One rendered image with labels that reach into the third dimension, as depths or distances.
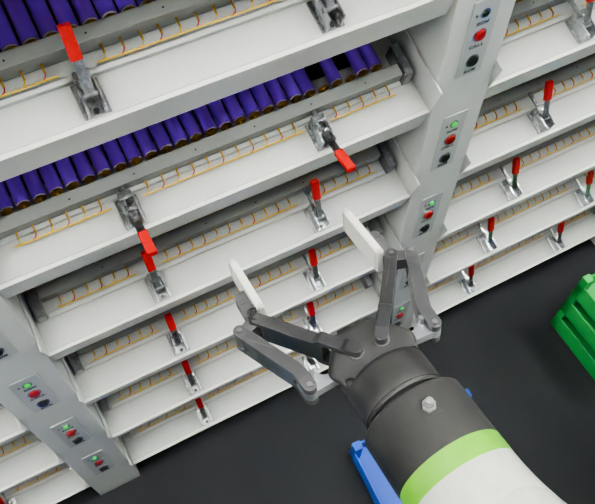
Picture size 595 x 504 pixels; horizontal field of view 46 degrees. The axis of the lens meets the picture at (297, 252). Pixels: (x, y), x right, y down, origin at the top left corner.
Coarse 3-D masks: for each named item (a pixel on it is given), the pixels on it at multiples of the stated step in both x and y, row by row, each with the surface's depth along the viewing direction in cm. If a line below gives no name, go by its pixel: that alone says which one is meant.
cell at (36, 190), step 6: (24, 174) 85; (30, 174) 85; (36, 174) 86; (24, 180) 86; (30, 180) 85; (36, 180) 85; (30, 186) 85; (36, 186) 85; (42, 186) 86; (30, 192) 85; (36, 192) 85; (42, 192) 85
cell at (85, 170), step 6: (72, 156) 87; (78, 156) 87; (84, 156) 87; (78, 162) 86; (84, 162) 87; (78, 168) 86; (84, 168) 86; (90, 168) 87; (78, 174) 87; (84, 174) 86; (90, 174) 87
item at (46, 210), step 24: (384, 72) 95; (312, 96) 93; (336, 96) 93; (360, 96) 95; (264, 120) 91; (288, 120) 92; (192, 144) 89; (216, 144) 89; (144, 168) 87; (168, 168) 88; (72, 192) 85; (96, 192) 85; (24, 216) 83; (48, 216) 84
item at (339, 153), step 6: (324, 132) 91; (324, 138) 92; (330, 138) 91; (330, 144) 91; (336, 144) 91; (336, 150) 90; (342, 150) 90; (336, 156) 90; (342, 156) 89; (348, 156) 89; (342, 162) 89; (348, 162) 89; (348, 168) 88; (354, 168) 89
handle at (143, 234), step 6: (132, 210) 85; (132, 216) 85; (138, 216) 85; (138, 222) 85; (138, 228) 84; (144, 228) 84; (138, 234) 84; (144, 234) 83; (144, 240) 83; (150, 240) 83; (144, 246) 83; (150, 246) 83; (150, 252) 82; (156, 252) 82
